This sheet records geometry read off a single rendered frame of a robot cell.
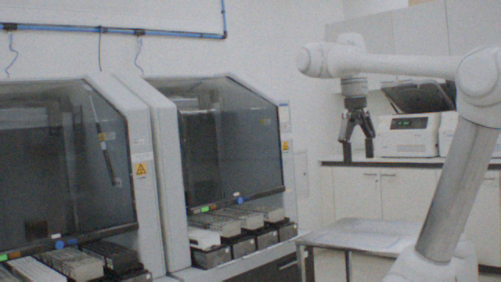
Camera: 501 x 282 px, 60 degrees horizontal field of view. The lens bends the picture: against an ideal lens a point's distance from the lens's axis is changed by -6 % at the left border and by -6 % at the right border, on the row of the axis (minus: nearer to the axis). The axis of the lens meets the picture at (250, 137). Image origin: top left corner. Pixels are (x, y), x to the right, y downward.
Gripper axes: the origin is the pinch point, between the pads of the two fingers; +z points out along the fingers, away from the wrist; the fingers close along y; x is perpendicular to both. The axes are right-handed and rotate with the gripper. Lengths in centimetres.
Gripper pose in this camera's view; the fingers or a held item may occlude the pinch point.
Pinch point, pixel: (358, 157)
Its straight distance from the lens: 157.3
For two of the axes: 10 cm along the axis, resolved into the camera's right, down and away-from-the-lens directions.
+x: -7.0, 0.2, 7.2
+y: 7.1, -0.9, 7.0
